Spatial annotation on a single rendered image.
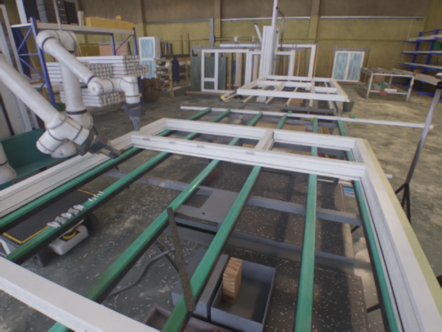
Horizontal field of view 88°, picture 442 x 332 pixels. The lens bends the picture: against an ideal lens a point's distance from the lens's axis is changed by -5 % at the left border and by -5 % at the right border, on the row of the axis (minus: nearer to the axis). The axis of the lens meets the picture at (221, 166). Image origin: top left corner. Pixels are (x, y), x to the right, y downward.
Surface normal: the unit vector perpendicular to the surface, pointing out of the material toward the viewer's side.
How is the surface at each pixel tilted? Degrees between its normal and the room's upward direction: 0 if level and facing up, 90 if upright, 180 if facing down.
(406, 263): 0
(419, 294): 0
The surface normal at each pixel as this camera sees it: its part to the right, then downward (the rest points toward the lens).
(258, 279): -0.35, 0.40
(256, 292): 0.00, -0.90
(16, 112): 0.92, 0.17
